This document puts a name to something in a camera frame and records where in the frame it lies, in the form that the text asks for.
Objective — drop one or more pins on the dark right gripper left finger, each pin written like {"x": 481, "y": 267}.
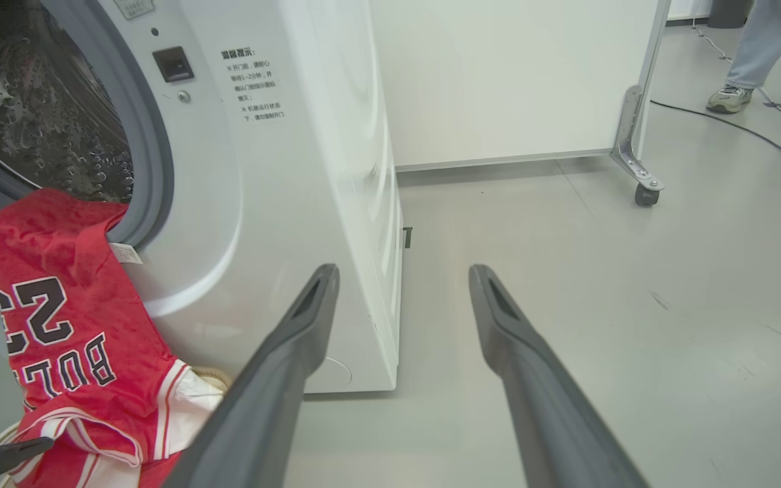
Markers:
{"x": 262, "y": 407}

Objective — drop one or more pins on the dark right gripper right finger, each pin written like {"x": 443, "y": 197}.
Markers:
{"x": 553, "y": 420}

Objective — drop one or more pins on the red basketball jersey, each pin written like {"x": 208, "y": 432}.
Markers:
{"x": 78, "y": 305}

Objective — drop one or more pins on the white front-load washing machine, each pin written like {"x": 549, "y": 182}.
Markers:
{"x": 275, "y": 203}

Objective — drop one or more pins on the white partition panel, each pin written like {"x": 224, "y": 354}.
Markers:
{"x": 512, "y": 74}

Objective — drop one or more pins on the grey sneaker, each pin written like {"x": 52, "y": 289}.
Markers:
{"x": 729, "y": 98}

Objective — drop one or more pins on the light blue jeans leg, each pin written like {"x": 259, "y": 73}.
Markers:
{"x": 763, "y": 37}

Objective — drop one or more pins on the dark grey bin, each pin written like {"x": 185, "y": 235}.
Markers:
{"x": 729, "y": 12}

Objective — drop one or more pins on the metal bracket with caster wheel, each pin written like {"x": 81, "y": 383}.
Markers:
{"x": 628, "y": 142}

